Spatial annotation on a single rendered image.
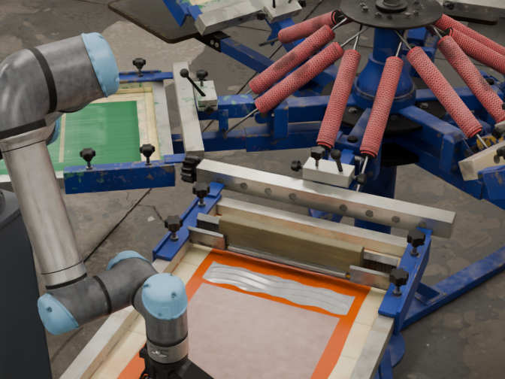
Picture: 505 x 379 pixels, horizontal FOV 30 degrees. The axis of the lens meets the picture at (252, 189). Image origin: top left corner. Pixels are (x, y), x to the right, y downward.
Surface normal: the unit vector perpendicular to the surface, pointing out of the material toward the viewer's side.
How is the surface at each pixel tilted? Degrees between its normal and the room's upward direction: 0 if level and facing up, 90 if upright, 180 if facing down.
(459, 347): 0
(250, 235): 90
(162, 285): 0
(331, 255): 90
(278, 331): 0
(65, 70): 57
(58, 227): 62
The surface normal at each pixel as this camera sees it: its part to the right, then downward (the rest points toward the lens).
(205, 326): 0.00, -0.84
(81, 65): 0.48, -0.08
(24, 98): 0.41, 0.15
